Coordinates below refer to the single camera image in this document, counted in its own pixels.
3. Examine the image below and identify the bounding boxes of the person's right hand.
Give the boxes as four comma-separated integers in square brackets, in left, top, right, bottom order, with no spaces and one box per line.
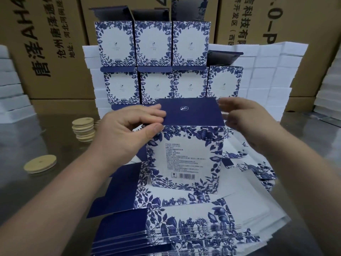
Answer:
[218,97,282,155]

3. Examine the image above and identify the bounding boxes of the blue floral carton box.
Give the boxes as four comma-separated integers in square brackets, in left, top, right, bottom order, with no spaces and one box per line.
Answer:
[145,97,227,195]

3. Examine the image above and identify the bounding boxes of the person's left hand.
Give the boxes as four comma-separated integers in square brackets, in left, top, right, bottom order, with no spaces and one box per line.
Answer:
[88,105,167,172]

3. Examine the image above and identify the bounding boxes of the stack of white foam trays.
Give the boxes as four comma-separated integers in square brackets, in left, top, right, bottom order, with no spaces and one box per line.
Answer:
[0,45,37,124]
[82,42,309,122]
[313,47,341,127]

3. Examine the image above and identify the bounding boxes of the stack of assembled floral boxes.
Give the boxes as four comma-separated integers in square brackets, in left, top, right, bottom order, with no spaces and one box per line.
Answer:
[89,0,244,111]

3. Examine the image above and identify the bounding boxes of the stack of round wooden lids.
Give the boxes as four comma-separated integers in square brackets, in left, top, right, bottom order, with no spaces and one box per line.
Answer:
[72,117,97,143]

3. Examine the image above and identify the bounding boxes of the person's left forearm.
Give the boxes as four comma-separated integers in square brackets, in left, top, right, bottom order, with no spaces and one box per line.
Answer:
[0,149,118,256]

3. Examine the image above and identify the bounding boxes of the person's right forearm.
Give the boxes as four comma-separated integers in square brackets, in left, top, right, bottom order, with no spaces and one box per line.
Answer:
[262,138,341,256]

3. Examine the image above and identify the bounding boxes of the pile of flat floral blanks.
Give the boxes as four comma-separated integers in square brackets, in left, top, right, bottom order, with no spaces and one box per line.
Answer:
[86,125,291,256]

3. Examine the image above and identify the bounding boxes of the single round wooden lid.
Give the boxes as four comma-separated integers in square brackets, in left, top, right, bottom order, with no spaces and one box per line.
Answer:
[23,154,58,174]

